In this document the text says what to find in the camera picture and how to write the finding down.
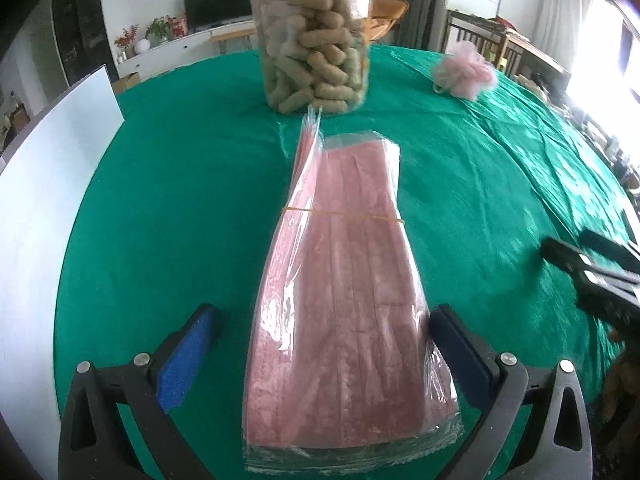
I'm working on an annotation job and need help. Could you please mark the wooden chair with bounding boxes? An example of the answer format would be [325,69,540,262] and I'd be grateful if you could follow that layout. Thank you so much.
[444,9,506,66]

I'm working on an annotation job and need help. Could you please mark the pink face mask pack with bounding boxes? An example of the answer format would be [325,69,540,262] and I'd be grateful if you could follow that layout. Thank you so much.
[242,104,464,474]

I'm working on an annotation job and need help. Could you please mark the pink mesh bath puff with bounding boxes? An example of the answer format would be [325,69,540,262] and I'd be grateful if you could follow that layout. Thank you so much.
[432,42,499,102]

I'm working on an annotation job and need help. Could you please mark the red flower bouquet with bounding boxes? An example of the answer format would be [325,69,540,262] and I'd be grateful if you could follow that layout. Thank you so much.
[114,24,140,61]

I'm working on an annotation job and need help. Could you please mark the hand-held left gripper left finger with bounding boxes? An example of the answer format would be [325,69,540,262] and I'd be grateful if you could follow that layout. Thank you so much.
[59,302,223,480]

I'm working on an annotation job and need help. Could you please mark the leafy green houseplant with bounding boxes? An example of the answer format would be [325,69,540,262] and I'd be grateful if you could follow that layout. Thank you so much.
[146,15,174,41]

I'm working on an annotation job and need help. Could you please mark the black television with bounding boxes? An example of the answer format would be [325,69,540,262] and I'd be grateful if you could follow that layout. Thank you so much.
[182,0,254,31]

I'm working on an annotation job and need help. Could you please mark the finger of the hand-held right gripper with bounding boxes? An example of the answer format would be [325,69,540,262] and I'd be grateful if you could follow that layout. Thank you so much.
[540,237,640,322]
[582,229,640,274]

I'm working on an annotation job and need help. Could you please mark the grey curtain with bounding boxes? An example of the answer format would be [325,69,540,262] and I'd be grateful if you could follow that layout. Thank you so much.
[402,0,454,54]

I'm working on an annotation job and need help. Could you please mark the person's right hand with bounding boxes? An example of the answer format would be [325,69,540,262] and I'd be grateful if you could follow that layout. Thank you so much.
[601,327,640,426]

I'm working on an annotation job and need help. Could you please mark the cardboard box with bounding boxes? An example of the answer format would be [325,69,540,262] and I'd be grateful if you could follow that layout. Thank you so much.
[112,72,141,95]

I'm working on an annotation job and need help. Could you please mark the wooden stool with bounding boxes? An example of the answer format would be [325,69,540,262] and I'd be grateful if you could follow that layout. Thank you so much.
[208,26,257,54]

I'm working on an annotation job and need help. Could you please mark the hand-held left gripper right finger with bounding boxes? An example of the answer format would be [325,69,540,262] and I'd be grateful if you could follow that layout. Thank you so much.
[429,302,594,480]

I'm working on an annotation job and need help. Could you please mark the clear jar of snack sticks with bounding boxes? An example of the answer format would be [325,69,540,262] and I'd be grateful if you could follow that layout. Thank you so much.
[244,0,377,117]

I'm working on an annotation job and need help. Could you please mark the orange chair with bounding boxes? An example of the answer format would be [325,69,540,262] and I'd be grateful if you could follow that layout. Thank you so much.
[369,0,410,41]

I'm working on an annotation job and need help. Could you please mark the white television cabinet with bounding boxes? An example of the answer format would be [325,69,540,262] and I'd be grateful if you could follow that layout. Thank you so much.
[117,22,256,81]

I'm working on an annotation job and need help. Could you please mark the dark display cabinet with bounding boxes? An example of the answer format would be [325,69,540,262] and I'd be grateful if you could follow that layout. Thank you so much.
[49,0,119,81]

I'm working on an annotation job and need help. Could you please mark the white board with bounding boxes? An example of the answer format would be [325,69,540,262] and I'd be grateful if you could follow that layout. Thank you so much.
[0,64,125,413]

